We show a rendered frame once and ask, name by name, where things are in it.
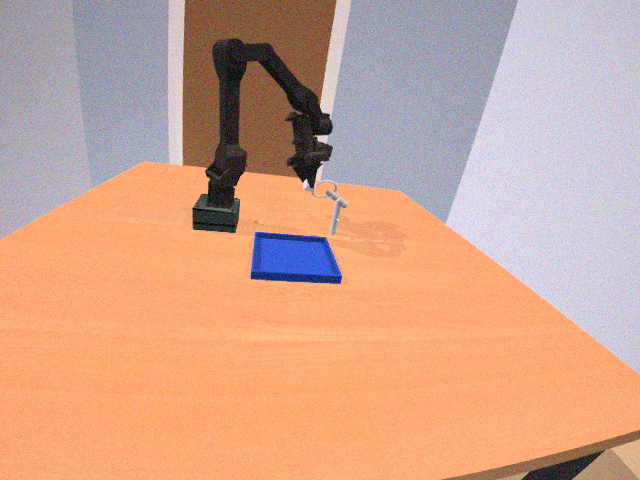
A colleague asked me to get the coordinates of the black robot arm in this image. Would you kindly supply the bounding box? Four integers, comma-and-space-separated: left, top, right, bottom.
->
205, 39, 333, 209

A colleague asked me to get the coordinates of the blue tray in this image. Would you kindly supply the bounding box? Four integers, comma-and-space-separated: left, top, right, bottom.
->
251, 231, 342, 284

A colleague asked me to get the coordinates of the grey metal ring with square tab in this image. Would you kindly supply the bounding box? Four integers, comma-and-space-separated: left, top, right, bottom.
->
302, 179, 338, 198

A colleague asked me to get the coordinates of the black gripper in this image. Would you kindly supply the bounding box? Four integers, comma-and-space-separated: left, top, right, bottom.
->
286, 134, 329, 188

